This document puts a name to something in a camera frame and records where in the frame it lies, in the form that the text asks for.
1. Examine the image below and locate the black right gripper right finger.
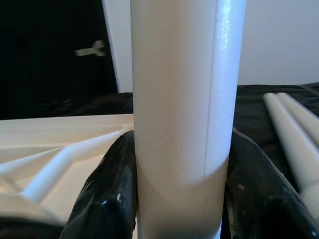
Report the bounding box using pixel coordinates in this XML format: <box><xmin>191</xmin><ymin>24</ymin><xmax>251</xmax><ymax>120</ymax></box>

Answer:
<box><xmin>220</xmin><ymin>129</ymin><xmax>319</xmax><ymax>239</ymax></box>

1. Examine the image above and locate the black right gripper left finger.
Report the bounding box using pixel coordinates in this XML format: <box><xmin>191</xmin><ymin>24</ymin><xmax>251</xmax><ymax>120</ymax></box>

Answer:
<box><xmin>59</xmin><ymin>129</ymin><xmax>139</xmax><ymax>239</ymax></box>

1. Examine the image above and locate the white plastic table leg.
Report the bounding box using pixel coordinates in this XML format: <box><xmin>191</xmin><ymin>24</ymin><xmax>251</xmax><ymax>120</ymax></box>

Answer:
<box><xmin>129</xmin><ymin>0</ymin><xmax>247</xmax><ymax>239</ymax></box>
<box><xmin>263</xmin><ymin>93</ymin><xmax>319</xmax><ymax>226</ymax></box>
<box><xmin>276</xmin><ymin>92</ymin><xmax>319</xmax><ymax>160</ymax></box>

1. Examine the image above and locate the white plastic table top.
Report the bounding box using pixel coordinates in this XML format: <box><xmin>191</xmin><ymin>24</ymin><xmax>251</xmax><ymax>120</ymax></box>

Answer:
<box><xmin>0</xmin><ymin>113</ymin><xmax>135</xmax><ymax>225</ymax></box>

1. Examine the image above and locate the black plastic table cover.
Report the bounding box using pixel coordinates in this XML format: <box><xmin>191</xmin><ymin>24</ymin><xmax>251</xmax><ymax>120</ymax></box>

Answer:
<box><xmin>0</xmin><ymin>83</ymin><xmax>319</xmax><ymax>239</ymax></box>

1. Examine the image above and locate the black door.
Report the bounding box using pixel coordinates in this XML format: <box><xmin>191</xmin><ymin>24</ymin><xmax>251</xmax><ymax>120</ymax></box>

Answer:
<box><xmin>0</xmin><ymin>0</ymin><xmax>119</xmax><ymax>118</ymax></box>

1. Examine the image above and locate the silver door handle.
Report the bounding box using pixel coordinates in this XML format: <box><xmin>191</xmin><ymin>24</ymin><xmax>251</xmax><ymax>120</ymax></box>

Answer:
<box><xmin>74</xmin><ymin>40</ymin><xmax>105</xmax><ymax>57</ymax></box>

